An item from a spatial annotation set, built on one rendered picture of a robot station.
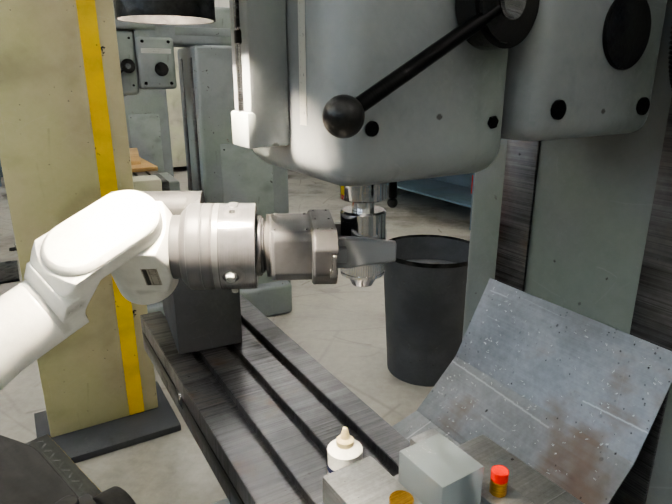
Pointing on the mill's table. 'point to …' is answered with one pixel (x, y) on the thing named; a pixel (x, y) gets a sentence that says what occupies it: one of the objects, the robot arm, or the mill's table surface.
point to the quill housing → (354, 164)
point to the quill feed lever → (470, 16)
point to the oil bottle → (343, 451)
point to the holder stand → (203, 318)
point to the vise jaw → (360, 484)
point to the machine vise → (536, 486)
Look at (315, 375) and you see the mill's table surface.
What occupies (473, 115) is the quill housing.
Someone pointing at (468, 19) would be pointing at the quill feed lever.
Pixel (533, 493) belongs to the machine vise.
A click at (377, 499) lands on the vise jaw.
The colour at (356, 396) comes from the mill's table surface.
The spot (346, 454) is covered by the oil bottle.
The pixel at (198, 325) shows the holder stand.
